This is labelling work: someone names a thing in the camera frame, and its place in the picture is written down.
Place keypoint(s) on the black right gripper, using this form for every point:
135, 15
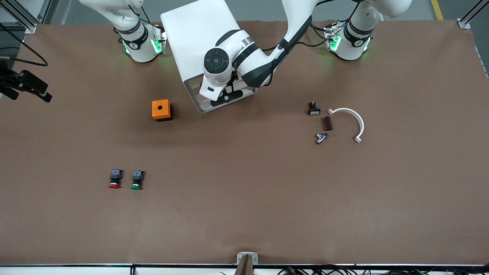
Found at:
8, 81

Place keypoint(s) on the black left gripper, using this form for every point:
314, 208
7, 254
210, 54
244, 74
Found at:
233, 76

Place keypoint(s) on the white plastic bin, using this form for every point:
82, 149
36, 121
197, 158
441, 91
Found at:
199, 105

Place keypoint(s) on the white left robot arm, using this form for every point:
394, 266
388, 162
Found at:
219, 61

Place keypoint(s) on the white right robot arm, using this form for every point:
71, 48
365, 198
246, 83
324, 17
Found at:
139, 42

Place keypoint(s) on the white drawer cabinet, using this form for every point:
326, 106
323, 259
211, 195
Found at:
187, 34

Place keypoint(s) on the green mushroom push button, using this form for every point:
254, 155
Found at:
137, 176

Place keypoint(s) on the red mushroom push button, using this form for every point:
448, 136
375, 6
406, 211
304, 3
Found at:
115, 175

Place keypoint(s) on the dark brown cylinder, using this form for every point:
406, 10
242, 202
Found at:
327, 123

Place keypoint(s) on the chrome valve fitting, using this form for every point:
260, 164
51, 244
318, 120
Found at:
321, 138

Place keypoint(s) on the brown wedge strut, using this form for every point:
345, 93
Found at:
244, 267

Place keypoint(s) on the aluminium frame post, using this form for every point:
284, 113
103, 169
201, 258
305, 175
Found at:
464, 23
30, 26

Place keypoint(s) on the orange button enclosure box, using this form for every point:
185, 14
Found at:
160, 108

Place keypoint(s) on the black rectangular white-faced switch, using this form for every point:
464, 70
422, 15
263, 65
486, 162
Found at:
314, 110

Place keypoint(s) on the white curved plastic bracket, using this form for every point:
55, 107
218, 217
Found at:
359, 122

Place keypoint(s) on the grey table edge bracket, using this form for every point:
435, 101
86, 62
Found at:
247, 255

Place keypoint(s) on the white table edge rail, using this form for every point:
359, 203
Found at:
76, 270

